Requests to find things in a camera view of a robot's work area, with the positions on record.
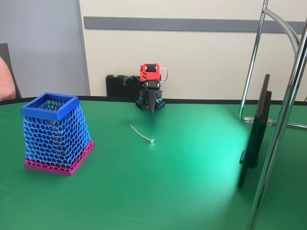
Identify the clear plastic clip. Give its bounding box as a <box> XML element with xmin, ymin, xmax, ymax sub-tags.
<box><xmin>243</xmin><ymin>116</ymin><xmax>274</xmax><ymax>126</ymax></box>

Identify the thin white wire with tip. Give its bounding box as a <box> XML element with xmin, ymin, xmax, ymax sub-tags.
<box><xmin>130</xmin><ymin>125</ymin><xmax>155</xmax><ymax>145</ymax></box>

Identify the blue and magenta mesh basket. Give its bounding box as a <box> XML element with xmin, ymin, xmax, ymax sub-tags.
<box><xmin>21</xmin><ymin>92</ymin><xmax>95</xmax><ymax>177</ymax></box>

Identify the chrome tube frame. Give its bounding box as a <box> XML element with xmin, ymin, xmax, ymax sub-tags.
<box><xmin>238</xmin><ymin>0</ymin><xmax>307</xmax><ymax>230</ymax></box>

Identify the black LED light panel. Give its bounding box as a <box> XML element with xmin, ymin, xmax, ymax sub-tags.
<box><xmin>237</xmin><ymin>73</ymin><xmax>273</xmax><ymax>189</ymax></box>

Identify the black plastic case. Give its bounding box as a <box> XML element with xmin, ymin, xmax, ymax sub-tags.
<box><xmin>106</xmin><ymin>74</ymin><xmax>142</xmax><ymax>98</ymax></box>

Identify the green table cloth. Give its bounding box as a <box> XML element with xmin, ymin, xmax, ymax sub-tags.
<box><xmin>0</xmin><ymin>95</ymin><xmax>307</xmax><ymax>230</ymax></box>

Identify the grey wall rail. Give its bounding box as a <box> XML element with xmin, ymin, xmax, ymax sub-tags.
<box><xmin>83</xmin><ymin>16</ymin><xmax>307</xmax><ymax>34</ymax></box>

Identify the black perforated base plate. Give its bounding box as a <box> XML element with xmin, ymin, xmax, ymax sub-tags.
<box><xmin>135</xmin><ymin>97</ymin><xmax>166</xmax><ymax>111</ymax></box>

